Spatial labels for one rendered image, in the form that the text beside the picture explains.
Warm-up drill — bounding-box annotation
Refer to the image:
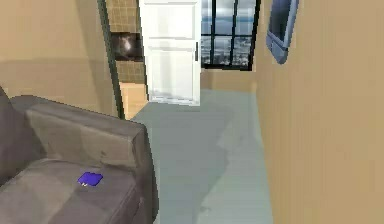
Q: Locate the black framed window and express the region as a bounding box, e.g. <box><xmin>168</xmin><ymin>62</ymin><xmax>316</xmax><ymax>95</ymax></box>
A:
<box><xmin>200</xmin><ymin>0</ymin><xmax>262</xmax><ymax>72</ymax></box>

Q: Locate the white room door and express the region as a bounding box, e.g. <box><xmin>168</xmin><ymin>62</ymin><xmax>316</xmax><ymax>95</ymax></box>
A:
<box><xmin>138</xmin><ymin>0</ymin><xmax>203</xmax><ymax>107</ymax></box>

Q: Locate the small blue flat object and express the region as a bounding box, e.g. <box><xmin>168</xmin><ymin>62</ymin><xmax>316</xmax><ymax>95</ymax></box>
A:
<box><xmin>77</xmin><ymin>171</ymin><xmax>104</xmax><ymax>187</ymax></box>

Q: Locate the grey sofa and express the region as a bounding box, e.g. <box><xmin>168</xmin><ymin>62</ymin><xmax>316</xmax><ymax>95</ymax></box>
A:
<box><xmin>0</xmin><ymin>85</ymin><xmax>160</xmax><ymax>224</ymax></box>

